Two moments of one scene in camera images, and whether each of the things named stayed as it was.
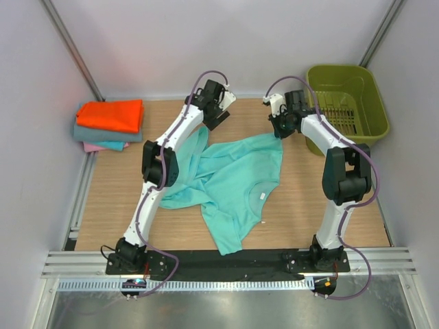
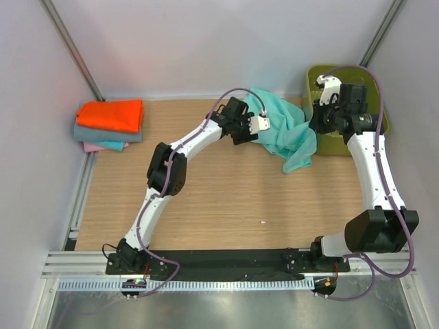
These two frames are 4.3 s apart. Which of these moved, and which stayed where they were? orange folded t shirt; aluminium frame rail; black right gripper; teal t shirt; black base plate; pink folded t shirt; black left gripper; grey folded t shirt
Moved: black left gripper; black right gripper; teal t shirt
Stayed: aluminium frame rail; orange folded t shirt; grey folded t shirt; pink folded t shirt; black base plate
